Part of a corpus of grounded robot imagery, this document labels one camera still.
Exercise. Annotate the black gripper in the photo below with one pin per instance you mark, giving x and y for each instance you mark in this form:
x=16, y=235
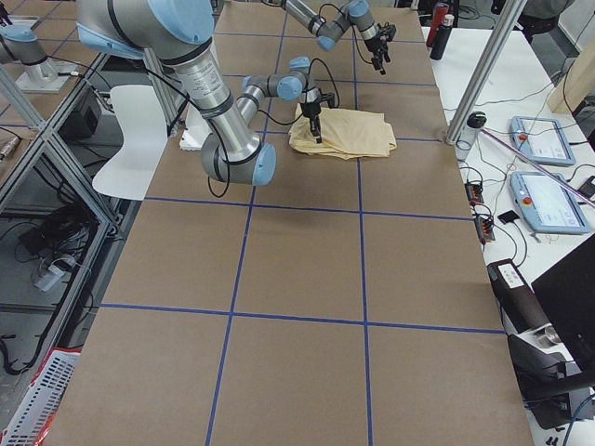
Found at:
x=375, y=46
x=310, y=110

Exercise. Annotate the cream long-sleeve printed shirt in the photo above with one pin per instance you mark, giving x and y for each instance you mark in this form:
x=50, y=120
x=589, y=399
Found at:
x=346, y=134

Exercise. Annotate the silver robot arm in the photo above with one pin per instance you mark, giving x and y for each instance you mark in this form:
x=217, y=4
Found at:
x=180, y=34
x=353, y=14

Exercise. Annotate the black water bottle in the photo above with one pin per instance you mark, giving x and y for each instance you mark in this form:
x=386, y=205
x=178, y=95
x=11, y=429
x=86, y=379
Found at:
x=442, y=36

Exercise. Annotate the red bottle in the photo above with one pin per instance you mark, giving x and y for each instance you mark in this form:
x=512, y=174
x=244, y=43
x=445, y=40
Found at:
x=440, y=10

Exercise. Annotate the clear bottle with black lid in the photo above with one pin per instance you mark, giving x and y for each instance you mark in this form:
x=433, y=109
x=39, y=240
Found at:
x=469, y=134

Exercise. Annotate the far blue teach pendant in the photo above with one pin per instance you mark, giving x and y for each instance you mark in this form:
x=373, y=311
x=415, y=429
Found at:
x=542, y=140

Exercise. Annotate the blue teach pendant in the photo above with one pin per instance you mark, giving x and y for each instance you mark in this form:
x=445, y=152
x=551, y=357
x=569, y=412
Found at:
x=542, y=140
x=545, y=206

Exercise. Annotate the white plastic chair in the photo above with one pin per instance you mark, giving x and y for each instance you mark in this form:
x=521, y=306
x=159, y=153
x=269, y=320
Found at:
x=128, y=174

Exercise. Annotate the near blue teach pendant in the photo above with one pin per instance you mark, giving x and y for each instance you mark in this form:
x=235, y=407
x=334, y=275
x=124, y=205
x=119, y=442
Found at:
x=545, y=206

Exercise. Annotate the black box with white label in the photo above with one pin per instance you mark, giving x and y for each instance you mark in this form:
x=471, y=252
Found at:
x=515, y=296

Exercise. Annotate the black monitor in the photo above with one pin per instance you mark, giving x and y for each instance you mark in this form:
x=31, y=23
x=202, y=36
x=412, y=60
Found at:
x=565, y=292

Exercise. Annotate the white perforated basket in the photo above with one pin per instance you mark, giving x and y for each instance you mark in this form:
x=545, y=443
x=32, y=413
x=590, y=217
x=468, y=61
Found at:
x=35, y=415

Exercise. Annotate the white camera mast with base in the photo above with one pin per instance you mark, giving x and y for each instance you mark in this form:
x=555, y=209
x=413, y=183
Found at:
x=196, y=131

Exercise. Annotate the aluminium frame post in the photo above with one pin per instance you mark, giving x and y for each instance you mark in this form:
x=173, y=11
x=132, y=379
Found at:
x=498, y=38

